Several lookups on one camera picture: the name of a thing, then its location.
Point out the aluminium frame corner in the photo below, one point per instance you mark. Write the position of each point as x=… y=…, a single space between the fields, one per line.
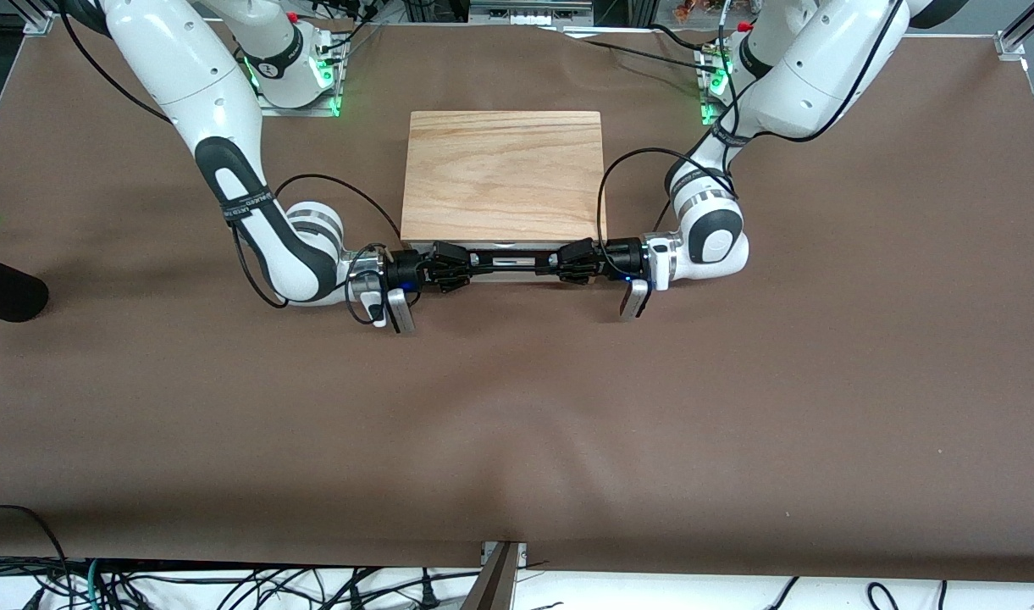
x=38 y=24

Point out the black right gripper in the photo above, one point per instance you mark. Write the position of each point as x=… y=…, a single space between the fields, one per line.
x=405 y=267

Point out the black cylinder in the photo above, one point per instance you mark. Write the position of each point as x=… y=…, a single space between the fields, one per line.
x=4 y=290

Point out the aluminium frame profile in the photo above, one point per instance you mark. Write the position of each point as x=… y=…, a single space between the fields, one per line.
x=1006 y=44

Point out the orange background items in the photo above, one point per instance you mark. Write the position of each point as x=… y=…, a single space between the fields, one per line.
x=694 y=10

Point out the aluminium bracket with bar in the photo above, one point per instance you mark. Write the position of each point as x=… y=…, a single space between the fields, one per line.
x=498 y=580

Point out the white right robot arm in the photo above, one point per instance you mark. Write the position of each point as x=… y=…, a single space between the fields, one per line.
x=186 y=76

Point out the brown table cover sheet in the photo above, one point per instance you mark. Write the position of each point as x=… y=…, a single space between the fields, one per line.
x=516 y=407

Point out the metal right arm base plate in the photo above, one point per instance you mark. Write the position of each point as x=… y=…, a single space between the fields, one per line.
x=301 y=110

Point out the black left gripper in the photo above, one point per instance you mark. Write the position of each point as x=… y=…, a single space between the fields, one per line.
x=621 y=256

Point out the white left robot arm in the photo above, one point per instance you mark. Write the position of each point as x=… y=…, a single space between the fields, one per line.
x=804 y=76

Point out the grey background device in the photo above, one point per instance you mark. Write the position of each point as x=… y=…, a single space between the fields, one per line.
x=529 y=13

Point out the light wooden drawer cabinet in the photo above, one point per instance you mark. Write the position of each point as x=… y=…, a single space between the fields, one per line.
x=504 y=178

